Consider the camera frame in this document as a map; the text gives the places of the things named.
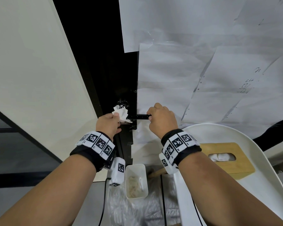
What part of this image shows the person's right hand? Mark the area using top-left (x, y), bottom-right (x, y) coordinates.
top-left (146, 103), bottom-right (179, 140)

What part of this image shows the person's left hand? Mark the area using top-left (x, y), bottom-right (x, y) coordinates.
top-left (96, 113), bottom-right (122, 140)

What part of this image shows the white tissue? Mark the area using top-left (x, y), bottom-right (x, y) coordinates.
top-left (112, 105), bottom-right (133, 123)
top-left (208, 153), bottom-right (236, 162)

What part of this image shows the black door handle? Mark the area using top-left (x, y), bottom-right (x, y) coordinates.
top-left (126, 114), bottom-right (152, 120)

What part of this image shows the person's left forearm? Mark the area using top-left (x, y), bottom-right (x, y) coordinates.
top-left (0, 154), bottom-right (97, 226)

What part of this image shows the person's right forearm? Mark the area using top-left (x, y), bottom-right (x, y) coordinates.
top-left (178, 152), bottom-right (283, 226)

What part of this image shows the metal door lock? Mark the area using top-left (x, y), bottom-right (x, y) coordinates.
top-left (117, 99), bottom-right (130, 109)

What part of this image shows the left marker wristband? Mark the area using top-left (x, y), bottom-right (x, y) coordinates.
top-left (70, 131), bottom-right (116, 172)

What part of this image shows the marker wristband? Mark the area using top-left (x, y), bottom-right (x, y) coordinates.
top-left (70, 131), bottom-right (116, 172)
top-left (161, 129), bottom-right (202, 168)

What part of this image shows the right marker wristband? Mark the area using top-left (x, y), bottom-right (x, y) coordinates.
top-left (161, 129), bottom-right (202, 168)

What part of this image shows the small white plastic bin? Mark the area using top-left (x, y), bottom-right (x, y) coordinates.
top-left (125, 164), bottom-right (149, 199)

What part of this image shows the wooden table leg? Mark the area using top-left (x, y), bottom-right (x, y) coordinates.
top-left (148, 168), bottom-right (167, 179)

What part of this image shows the white tissue in box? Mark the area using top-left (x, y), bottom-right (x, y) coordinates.
top-left (208, 153), bottom-right (236, 162)

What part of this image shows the punched white paper sheet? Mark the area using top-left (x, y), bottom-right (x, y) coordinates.
top-left (181, 43), bottom-right (283, 140)

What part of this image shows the large white paper sheet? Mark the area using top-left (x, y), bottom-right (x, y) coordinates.
top-left (118, 0), bottom-right (283, 54)

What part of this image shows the clear plastic bag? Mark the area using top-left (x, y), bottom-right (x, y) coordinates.
top-left (108, 174), bottom-right (181, 226)

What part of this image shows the wooden tissue box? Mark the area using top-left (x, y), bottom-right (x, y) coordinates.
top-left (199, 142), bottom-right (256, 180)

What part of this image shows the white round table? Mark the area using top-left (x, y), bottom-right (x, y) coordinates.
top-left (173, 123), bottom-right (283, 226)

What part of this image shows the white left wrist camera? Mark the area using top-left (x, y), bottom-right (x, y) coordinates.
top-left (108, 157), bottom-right (126, 187)

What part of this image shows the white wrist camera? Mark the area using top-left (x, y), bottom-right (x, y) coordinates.
top-left (108, 157), bottom-right (126, 187)
top-left (158, 152), bottom-right (180, 175)

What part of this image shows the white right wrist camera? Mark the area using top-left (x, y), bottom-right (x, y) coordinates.
top-left (158, 152), bottom-right (180, 175)

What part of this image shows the black camera cable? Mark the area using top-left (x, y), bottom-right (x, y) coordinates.
top-left (99, 177), bottom-right (109, 226)

